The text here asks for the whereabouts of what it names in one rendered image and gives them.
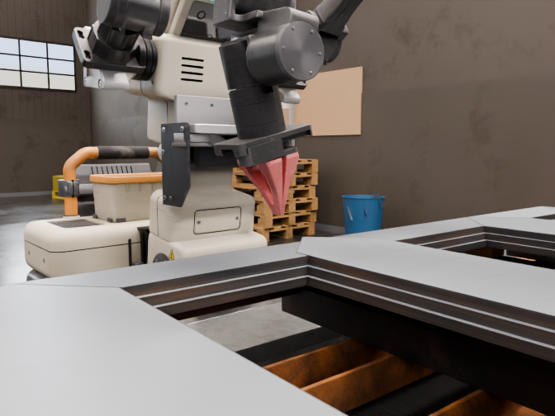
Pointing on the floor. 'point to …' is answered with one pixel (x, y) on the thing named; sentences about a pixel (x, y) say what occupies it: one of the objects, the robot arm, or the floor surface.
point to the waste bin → (362, 213)
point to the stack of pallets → (262, 214)
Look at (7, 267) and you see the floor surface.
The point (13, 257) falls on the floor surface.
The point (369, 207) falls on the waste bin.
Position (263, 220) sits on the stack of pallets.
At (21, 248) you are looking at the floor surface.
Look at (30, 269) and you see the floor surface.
